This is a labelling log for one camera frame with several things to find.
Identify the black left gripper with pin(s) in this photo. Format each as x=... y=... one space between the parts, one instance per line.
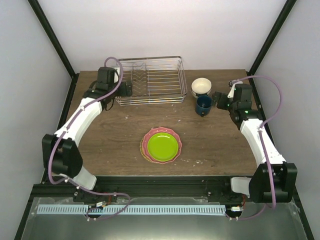
x=129 y=87

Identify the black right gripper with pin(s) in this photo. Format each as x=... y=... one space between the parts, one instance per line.
x=215 y=97

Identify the white and teal bowl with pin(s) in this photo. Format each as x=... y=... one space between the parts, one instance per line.
x=201 y=87

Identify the chrome wire dish rack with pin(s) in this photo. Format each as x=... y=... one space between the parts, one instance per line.
x=155 y=80

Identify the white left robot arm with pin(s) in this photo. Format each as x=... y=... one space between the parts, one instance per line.
x=61 y=155

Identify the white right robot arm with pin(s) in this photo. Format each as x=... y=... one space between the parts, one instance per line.
x=260 y=140

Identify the dark blue mug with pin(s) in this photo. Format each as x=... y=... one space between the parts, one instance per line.
x=203 y=105

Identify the pink scalloped plate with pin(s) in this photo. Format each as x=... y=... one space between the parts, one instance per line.
x=153 y=131

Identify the lime green plate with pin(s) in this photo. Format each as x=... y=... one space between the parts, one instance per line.
x=162 y=147

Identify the light blue slotted strip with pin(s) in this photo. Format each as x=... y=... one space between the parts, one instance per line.
x=81 y=209

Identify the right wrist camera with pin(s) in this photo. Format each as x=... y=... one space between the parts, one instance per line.
x=232 y=85

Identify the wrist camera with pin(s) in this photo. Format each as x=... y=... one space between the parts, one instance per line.
x=116 y=74
x=232 y=85

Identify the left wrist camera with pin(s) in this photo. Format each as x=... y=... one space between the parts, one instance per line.
x=116 y=74

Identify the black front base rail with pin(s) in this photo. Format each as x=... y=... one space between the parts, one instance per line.
x=213 y=188

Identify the black right frame post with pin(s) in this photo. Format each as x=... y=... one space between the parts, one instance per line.
x=279 y=22

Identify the black aluminium frame post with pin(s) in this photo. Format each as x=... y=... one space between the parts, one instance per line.
x=42 y=18

